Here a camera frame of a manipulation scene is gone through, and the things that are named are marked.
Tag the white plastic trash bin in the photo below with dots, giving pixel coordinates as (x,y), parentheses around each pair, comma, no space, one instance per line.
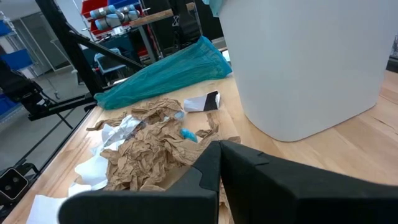
(295,62)

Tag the black white card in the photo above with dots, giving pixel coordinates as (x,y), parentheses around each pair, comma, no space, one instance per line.
(199,102)

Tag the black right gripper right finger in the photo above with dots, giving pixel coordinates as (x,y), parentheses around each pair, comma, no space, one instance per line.
(295,193)

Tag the blue plastic bin liner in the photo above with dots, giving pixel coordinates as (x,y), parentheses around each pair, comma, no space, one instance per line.
(214,6)

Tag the light blue plastic scrap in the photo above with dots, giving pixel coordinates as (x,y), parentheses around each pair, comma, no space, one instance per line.
(179,115)

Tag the white tissue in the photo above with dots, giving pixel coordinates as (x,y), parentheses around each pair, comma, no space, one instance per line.
(118,133)

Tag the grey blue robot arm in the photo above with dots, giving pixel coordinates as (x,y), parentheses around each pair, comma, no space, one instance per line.
(115,18)

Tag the blue storage bin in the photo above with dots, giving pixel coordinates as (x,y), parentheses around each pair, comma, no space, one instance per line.
(4,28)
(6,105)
(18,59)

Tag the brown paper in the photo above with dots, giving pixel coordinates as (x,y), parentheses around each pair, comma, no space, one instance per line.
(149,149)

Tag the black table-level camera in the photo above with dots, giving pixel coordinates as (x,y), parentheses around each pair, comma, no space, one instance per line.
(12,183)

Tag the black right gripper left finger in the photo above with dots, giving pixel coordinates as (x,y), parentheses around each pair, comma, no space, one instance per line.
(140,205)

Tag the blue pink wrapper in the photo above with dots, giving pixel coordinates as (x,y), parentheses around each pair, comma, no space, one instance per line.
(189,135)

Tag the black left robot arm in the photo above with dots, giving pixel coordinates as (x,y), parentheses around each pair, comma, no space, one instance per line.
(186,25)

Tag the black tripod stand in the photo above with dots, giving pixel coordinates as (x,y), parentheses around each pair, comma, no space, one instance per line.
(18,87)

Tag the teal mesh bag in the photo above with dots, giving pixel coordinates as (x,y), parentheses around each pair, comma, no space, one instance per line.
(161,74)

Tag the light blue crate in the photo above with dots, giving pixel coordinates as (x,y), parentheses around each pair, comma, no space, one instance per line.
(99,57)

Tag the wooden workbench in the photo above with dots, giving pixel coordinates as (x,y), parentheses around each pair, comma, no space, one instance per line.
(152,18)

